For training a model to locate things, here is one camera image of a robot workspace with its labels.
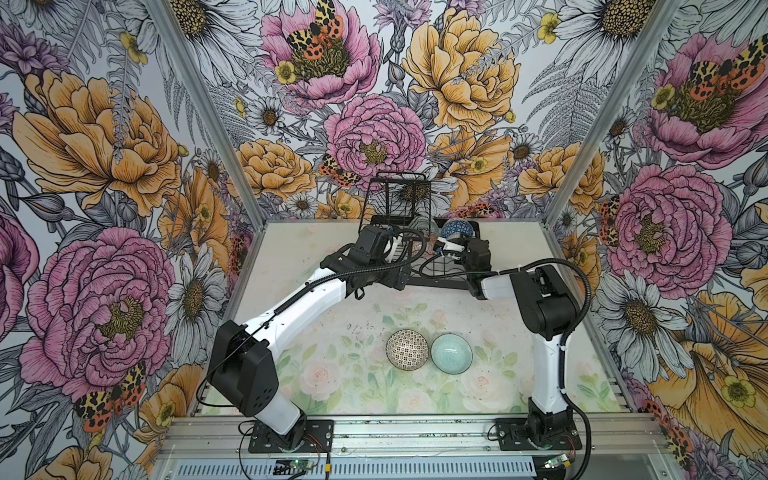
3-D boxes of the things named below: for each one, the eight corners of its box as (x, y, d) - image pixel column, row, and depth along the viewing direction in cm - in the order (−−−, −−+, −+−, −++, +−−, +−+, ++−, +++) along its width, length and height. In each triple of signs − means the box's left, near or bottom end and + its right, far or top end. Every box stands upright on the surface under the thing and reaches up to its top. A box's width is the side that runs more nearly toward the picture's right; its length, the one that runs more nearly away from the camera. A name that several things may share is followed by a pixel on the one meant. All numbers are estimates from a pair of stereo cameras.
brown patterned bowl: (400, 379, 85) (401, 372, 81) (381, 348, 90) (380, 341, 86) (432, 357, 89) (433, 350, 85) (411, 329, 94) (412, 322, 90)
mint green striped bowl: (431, 374, 86) (433, 367, 82) (429, 340, 92) (430, 332, 88) (471, 374, 86) (475, 367, 82) (465, 340, 92) (469, 332, 88)
